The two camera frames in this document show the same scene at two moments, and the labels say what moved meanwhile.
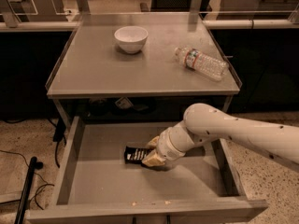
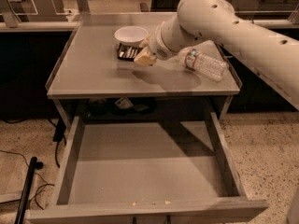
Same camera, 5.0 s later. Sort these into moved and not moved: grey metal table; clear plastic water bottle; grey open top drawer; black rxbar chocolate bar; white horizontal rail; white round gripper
Moved: black rxbar chocolate bar; white round gripper
Not moved: grey open top drawer; grey metal table; white horizontal rail; clear plastic water bottle
